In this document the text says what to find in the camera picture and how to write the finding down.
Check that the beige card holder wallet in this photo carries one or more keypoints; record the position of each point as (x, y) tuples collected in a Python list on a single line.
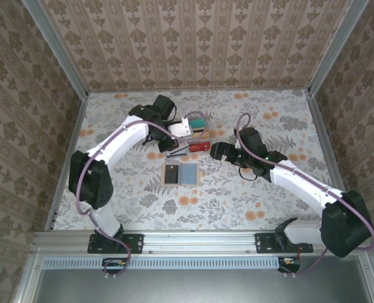
[(190, 173)]

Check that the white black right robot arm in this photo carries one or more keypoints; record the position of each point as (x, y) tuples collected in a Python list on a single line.
[(300, 183)]

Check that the clear acrylic card organizer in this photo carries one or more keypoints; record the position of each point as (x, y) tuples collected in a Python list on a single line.
[(202, 140)]

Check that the red card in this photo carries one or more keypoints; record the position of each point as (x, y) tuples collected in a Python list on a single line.
[(199, 147)]

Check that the black chip card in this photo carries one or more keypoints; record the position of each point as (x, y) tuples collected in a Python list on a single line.
[(172, 175)]

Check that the teal block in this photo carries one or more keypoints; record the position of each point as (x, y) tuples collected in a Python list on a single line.
[(198, 122)]

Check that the orange wooden block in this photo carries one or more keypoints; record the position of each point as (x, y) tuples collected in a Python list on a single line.
[(206, 132)]

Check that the aluminium front beam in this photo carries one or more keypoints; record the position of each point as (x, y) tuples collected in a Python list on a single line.
[(199, 241)]

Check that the grey metal panel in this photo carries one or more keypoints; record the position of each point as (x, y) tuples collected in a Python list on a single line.
[(190, 287)]

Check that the aluminium table side rail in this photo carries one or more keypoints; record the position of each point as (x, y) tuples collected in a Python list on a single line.
[(76, 126), (325, 142)]

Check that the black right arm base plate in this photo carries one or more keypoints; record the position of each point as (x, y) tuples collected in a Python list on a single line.
[(263, 243)]

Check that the aluminium corner post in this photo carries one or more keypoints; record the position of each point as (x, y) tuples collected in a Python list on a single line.
[(335, 47), (57, 53)]

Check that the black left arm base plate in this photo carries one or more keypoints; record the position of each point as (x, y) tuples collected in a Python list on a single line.
[(136, 243)]

